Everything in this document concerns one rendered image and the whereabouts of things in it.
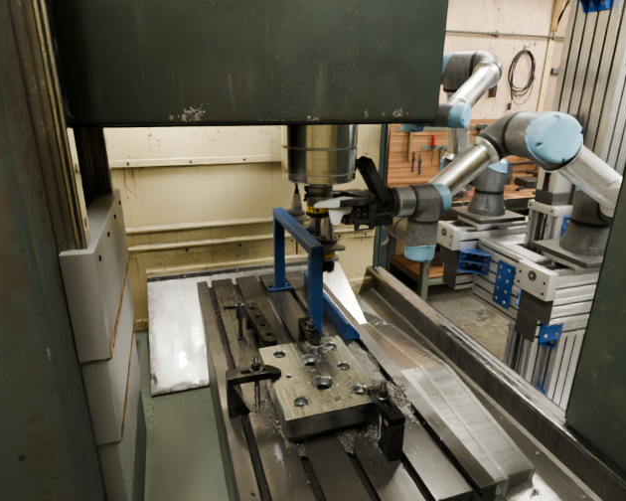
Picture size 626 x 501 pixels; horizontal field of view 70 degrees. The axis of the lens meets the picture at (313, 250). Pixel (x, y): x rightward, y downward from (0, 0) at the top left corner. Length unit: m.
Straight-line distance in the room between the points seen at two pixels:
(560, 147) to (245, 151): 1.21
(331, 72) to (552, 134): 0.60
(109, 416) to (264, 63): 0.64
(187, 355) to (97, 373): 1.02
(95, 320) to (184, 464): 0.80
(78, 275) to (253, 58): 0.44
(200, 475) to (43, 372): 0.83
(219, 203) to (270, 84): 1.22
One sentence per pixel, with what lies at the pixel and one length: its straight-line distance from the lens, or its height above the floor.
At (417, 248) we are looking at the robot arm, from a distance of 1.12.
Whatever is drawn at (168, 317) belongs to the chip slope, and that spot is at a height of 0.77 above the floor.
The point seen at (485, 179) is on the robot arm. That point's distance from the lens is 1.96.
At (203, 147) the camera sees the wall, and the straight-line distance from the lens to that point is 1.92.
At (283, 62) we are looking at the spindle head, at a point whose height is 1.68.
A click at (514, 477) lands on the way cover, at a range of 1.42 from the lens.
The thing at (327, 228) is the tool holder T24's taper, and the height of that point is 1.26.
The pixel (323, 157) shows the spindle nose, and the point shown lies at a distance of 0.89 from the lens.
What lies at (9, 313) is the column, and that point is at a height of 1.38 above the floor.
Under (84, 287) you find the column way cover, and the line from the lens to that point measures 0.73.
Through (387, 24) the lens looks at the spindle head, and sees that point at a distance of 0.88.
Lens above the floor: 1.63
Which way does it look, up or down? 20 degrees down
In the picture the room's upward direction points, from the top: straight up
